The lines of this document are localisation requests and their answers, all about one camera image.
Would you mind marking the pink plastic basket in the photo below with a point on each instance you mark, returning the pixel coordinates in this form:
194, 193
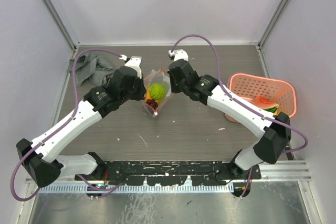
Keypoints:
248, 87

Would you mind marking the orange mango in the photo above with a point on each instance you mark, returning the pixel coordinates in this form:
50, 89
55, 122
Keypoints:
148, 97

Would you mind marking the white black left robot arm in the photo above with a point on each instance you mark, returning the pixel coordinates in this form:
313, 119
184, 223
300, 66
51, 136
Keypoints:
42, 158

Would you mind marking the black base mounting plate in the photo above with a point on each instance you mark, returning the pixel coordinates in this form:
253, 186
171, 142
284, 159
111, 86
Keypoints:
136, 173

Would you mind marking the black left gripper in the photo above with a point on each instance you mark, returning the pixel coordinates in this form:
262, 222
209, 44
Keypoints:
142, 90

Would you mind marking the dark red grape bunch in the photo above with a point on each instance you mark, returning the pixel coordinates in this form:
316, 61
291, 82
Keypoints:
152, 103

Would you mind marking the aluminium left frame post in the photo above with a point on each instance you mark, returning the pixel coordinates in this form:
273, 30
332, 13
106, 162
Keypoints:
57, 13

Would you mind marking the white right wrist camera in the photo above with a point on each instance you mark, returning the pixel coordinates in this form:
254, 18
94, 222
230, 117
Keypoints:
179, 54

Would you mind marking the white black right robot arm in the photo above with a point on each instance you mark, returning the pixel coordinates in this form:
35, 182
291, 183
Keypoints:
271, 131

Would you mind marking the clear zip top bag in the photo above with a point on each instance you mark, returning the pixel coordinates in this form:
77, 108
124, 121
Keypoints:
162, 77

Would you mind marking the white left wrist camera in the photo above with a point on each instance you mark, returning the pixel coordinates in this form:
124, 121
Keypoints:
134, 62

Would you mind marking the white slotted cable duct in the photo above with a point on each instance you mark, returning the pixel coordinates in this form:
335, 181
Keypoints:
125, 189

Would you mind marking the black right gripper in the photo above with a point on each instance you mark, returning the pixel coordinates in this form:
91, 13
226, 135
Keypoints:
174, 88

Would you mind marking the aluminium right frame post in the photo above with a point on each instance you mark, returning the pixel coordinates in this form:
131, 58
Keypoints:
273, 21

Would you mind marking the watermelon slice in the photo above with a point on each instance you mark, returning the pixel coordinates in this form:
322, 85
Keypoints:
265, 104

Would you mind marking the green custard apple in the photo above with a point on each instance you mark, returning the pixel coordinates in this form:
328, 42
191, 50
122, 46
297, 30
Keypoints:
157, 91

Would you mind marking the aluminium frame post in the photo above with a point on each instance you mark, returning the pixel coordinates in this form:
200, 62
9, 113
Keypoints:
57, 13
273, 21

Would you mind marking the green crumpled cloth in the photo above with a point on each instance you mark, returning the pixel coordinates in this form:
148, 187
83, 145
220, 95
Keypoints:
94, 68

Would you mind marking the aluminium front rail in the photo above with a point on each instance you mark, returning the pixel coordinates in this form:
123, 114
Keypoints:
282, 171

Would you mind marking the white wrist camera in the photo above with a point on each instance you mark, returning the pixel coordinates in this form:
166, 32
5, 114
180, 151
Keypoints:
134, 62
179, 54

